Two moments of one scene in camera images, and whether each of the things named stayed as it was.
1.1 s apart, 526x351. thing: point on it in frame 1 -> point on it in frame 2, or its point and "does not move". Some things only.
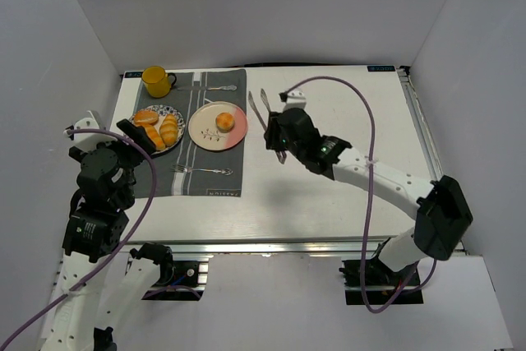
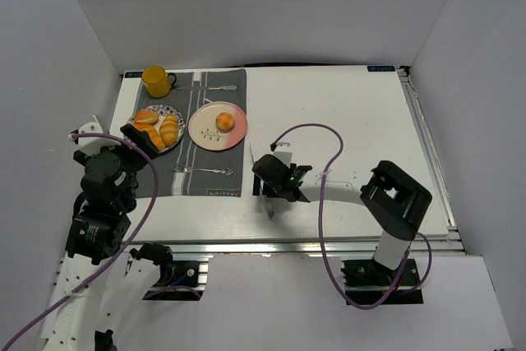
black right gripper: (272, 133) -> (267, 186)
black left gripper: (134, 135) does not move
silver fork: (185, 169) does not move
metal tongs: (281, 155) -> (269, 202)
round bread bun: (224, 122) does not move
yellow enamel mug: (158, 81) does not move
